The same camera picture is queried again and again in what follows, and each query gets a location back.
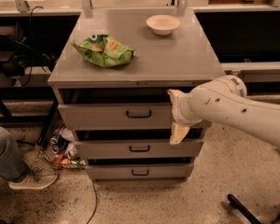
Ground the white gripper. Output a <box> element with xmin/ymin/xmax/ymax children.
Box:
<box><xmin>167</xmin><ymin>89</ymin><xmax>202</xmax><ymax>145</ymax></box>

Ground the grey top drawer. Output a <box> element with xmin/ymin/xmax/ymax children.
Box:
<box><xmin>57</xmin><ymin>102</ymin><xmax>213</xmax><ymax>131</ymax></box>

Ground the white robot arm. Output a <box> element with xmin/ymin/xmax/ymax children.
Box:
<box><xmin>168</xmin><ymin>75</ymin><xmax>280</xmax><ymax>149</ymax></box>

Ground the grey drawer cabinet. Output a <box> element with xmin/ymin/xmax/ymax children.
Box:
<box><xmin>48</xmin><ymin>7</ymin><xmax>226</xmax><ymax>183</ymax></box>

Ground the grey bottom drawer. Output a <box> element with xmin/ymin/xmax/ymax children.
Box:
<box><xmin>86</xmin><ymin>163</ymin><xmax>194</xmax><ymax>180</ymax></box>

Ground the white bowl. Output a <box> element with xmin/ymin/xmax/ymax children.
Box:
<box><xmin>146</xmin><ymin>15</ymin><xmax>180</xmax><ymax>35</ymax></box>

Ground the green chip bag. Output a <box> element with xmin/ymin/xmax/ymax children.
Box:
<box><xmin>71</xmin><ymin>35</ymin><xmax>135</xmax><ymax>68</ymax></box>

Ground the black chair base leg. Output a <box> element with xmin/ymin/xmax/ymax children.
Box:
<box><xmin>227</xmin><ymin>194</ymin><xmax>261</xmax><ymax>224</ymax></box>

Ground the grey sneaker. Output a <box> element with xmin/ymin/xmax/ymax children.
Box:
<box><xmin>8</xmin><ymin>173</ymin><xmax>58</xmax><ymax>190</ymax></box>

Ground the black machine on shelf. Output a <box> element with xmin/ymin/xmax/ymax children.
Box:
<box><xmin>0</xmin><ymin>23</ymin><xmax>54</xmax><ymax>88</ymax></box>

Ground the person leg in jeans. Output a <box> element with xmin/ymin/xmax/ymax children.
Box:
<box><xmin>0</xmin><ymin>127</ymin><xmax>29</xmax><ymax>183</ymax></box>

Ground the black floor cable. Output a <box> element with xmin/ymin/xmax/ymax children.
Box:
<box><xmin>85</xmin><ymin>179</ymin><xmax>99</xmax><ymax>224</ymax></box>

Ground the wire basket of cans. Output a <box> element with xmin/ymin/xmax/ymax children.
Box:
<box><xmin>37</xmin><ymin>125</ymin><xmax>86</xmax><ymax>169</ymax></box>

